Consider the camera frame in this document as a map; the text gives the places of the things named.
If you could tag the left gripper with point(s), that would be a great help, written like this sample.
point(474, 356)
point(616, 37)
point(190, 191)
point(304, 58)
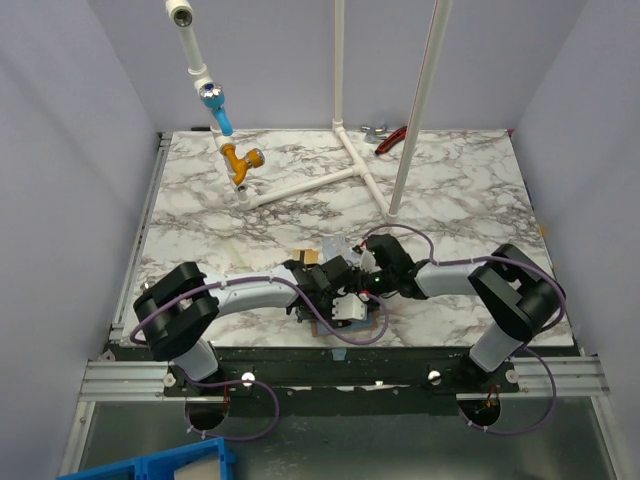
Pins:
point(327, 317)

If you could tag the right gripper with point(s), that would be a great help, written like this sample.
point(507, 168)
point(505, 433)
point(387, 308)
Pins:
point(394, 271)

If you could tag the gold credit card stack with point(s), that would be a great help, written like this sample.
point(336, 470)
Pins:
point(306, 256)

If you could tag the silver VIP card stack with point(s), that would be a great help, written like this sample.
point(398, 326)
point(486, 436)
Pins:
point(336, 245)

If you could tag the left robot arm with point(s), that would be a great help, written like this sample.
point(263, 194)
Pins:
point(174, 313)

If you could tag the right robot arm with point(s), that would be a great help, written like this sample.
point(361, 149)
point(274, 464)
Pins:
point(522, 299)

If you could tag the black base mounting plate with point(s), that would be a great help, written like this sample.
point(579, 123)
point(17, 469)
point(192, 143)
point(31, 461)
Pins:
point(342, 381)

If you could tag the orange valve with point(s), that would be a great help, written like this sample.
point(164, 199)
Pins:
point(241, 165)

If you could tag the metal clamp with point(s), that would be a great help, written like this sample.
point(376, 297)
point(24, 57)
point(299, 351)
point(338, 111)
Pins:
point(375, 131)

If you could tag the blue plastic bin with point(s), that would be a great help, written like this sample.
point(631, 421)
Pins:
point(165, 464)

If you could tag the blue valve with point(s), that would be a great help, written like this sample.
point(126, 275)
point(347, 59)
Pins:
point(212, 96)

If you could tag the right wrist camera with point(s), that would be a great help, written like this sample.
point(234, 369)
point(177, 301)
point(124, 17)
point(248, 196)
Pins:
point(367, 261)

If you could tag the white PVC pipe frame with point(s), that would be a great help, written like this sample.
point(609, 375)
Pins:
point(181, 15)

